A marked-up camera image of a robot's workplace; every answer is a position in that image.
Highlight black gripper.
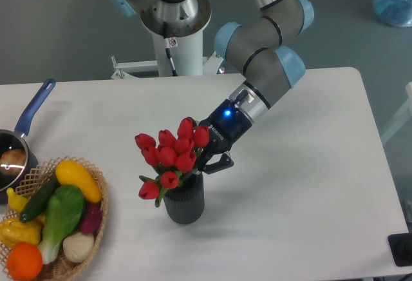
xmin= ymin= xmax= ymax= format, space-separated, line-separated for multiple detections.
xmin=188 ymin=99 xmax=252 ymax=175

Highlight red tulip bouquet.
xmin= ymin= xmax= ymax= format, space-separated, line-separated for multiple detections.
xmin=135 ymin=117 xmax=210 ymax=207

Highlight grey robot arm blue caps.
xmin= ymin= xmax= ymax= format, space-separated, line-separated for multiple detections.
xmin=111 ymin=0 xmax=314 ymax=173

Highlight dark grey ribbed vase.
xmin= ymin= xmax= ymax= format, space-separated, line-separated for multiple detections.
xmin=163 ymin=173 xmax=205 ymax=225

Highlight purple red radish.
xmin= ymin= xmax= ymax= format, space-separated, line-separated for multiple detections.
xmin=79 ymin=204 xmax=102 ymax=234

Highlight yellow squash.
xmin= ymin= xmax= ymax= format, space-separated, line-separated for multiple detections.
xmin=55 ymin=160 xmax=102 ymax=204

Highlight green bok choy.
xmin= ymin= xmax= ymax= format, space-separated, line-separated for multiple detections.
xmin=38 ymin=185 xmax=85 ymax=265

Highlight white garlic bulb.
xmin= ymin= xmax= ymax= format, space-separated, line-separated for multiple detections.
xmin=63 ymin=231 xmax=94 ymax=263

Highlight dark green cucumber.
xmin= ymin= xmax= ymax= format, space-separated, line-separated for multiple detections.
xmin=19 ymin=175 xmax=61 ymax=223

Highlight brown bread roll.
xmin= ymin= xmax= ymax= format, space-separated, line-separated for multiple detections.
xmin=1 ymin=149 xmax=26 ymax=177

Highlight small yellow banana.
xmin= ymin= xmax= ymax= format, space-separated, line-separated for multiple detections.
xmin=6 ymin=188 xmax=46 ymax=225

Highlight black device at edge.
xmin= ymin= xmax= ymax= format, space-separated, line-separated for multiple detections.
xmin=388 ymin=233 xmax=411 ymax=267

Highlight yellow bumpy gourd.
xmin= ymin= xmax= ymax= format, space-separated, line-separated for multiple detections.
xmin=1 ymin=217 xmax=42 ymax=249

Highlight orange fruit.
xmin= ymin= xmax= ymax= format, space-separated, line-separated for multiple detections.
xmin=6 ymin=243 xmax=42 ymax=280

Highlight blue translucent bag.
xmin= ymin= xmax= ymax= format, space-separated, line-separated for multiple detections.
xmin=373 ymin=0 xmax=411 ymax=28

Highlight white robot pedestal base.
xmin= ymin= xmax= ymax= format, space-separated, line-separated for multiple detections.
xmin=111 ymin=23 xmax=241 ymax=79

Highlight black cable on pedestal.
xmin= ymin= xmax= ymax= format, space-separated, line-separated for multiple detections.
xmin=162 ymin=21 xmax=178 ymax=77

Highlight blue handled saucepan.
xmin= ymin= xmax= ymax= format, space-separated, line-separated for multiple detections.
xmin=1 ymin=79 xmax=56 ymax=204

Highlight white frame at right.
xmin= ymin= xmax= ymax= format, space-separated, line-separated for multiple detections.
xmin=380 ymin=82 xmax=411 ymax=146

